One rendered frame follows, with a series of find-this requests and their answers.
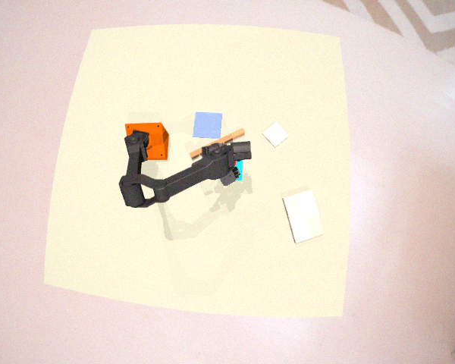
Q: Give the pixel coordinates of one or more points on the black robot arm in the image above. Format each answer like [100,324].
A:
[217,162]

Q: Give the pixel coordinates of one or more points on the brown wooden bar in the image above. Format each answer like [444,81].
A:
[223,140]

